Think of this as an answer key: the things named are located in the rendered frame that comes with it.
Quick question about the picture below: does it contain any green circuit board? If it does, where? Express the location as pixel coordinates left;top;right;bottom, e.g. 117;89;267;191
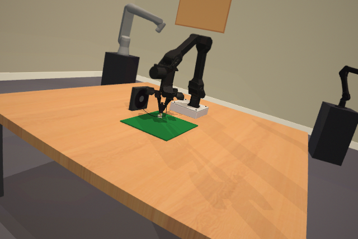
120;111;198;142

